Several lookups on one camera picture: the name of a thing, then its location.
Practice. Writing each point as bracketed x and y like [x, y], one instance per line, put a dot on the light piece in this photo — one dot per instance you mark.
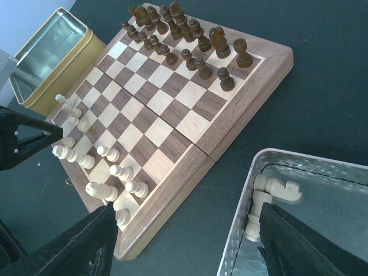
[65, 153]
[101, 191]
[122, 217]
[63, 100]
[112, 154]
[124, 174]
[82, 126]
[139, 189]

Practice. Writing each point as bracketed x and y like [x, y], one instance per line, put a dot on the yellow metal tin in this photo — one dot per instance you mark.
[53, 60]

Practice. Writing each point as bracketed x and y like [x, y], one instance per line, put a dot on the dark king back row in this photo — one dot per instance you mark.
[177, 12]

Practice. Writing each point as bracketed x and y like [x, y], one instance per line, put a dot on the light knight in tray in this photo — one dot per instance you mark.
[289, 190]

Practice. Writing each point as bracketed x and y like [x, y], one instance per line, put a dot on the dark bishop back row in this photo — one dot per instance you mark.
[156, 18]

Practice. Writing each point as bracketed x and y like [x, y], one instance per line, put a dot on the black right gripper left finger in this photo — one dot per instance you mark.
[86, 248]

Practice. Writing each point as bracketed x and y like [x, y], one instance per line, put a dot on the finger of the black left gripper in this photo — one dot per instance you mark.
[23, 136]

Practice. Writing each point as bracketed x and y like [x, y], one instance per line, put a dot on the dark pawn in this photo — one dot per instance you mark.
[144, 38]
[171, 58]
[133, 33]
[204, 71]
[190, 61]
[227, 83]
[156, 43]
[125, 25]

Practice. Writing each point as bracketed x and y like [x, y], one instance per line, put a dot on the dark rook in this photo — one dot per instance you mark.
[244, 59]
[132, 11]

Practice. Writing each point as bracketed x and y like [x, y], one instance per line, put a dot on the dark rook far right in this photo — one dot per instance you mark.
[244, 59]

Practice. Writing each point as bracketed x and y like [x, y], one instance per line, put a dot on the dark knight back row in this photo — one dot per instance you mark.
[145, 18]

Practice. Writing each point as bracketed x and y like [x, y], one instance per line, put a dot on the dark queen back row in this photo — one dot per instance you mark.
[175, 30]

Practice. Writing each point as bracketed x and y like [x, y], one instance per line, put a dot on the dark knight right side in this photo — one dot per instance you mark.
[219, 42]

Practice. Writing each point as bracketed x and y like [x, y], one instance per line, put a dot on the wooden chessboard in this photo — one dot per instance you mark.
[169, 125]

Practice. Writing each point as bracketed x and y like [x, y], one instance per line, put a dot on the light bishop tray corner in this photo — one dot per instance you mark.
[253, 224]

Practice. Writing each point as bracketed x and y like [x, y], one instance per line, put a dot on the dark rook far left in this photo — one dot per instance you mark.
[132, 11]

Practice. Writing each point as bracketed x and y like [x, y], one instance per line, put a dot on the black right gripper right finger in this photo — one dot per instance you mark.
[290, 247]

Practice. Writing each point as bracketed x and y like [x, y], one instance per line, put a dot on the pink plastic tray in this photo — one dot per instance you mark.
[333, 203]

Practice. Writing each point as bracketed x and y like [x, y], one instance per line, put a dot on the light chess piece tray edge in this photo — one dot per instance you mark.
[74, 112]

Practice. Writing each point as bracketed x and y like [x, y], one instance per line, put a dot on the dark bishop right side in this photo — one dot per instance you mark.
[204, 43]

